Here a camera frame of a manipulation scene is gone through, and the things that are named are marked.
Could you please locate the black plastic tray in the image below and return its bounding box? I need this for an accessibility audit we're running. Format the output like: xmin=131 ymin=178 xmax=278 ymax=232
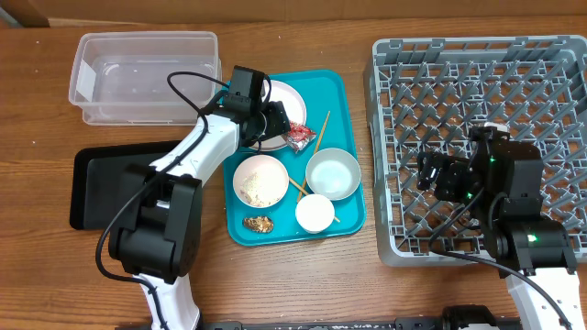
xmin=70 ymin=140 xmax=179 ymax=230

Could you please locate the wooden chopstick upright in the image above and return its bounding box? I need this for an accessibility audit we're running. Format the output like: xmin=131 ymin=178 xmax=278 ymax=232
xmin=296 ymin=111 xmax=331 ymax=203

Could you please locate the grey-green empty bowl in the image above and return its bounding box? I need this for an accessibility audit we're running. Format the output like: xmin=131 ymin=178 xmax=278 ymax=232
xmin=305 ymin=148 xmax=361 ymax=201

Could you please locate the brown food scrap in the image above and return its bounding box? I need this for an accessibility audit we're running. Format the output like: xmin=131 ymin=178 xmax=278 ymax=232
xmin=243 ymin=215 xmax=274 ymax=234

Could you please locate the small white cup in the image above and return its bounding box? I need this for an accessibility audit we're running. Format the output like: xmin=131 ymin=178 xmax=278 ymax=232
xmin=295 ymin=194 xmax=335 ymax=234

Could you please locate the white bowl with crumbs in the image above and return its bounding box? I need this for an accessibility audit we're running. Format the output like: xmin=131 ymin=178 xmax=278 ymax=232
xmin=232 ymin=155 xmax=289 ymax=208

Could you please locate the wooden chopstick slanted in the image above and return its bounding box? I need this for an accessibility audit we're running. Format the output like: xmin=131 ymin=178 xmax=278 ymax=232
xmin=289 ymin=177 xmax=340 ymax=223

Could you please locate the clear plastic storage bin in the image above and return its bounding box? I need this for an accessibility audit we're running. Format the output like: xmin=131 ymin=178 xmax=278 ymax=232
xmin=68 ymin=31 xmax=222 ymax=126

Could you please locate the teal serving tray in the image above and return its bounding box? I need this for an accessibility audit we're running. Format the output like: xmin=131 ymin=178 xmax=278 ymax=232
xmin=223 ymin=70 xmax=366 ymax=247

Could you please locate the large white plate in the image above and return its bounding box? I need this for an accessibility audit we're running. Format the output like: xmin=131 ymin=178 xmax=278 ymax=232
xmin=260 ymin=81 xmax=306 ymax=151

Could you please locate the grey dishwasher rack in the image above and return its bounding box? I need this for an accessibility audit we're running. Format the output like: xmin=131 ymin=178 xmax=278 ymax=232
xmin=365 ymin=35 xmax=586 ymax=267

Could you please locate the red snack wrapper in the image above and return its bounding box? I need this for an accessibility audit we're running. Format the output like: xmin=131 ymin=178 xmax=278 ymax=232
xmin=282 ymin=122 xmax=316 ymax=152

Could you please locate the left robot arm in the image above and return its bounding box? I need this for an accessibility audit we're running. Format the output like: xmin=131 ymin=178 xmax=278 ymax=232
xmin=95 ymin=91 xmax=290 ymax=329

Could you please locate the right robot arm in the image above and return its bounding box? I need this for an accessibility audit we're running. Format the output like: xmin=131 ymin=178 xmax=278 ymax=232
xmin=417 ymin=125 xmax=585 ymax=329

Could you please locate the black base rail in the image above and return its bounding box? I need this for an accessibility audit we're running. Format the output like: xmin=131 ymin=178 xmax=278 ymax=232
xmin=196 ymin=304 xmax=523 ymax=330

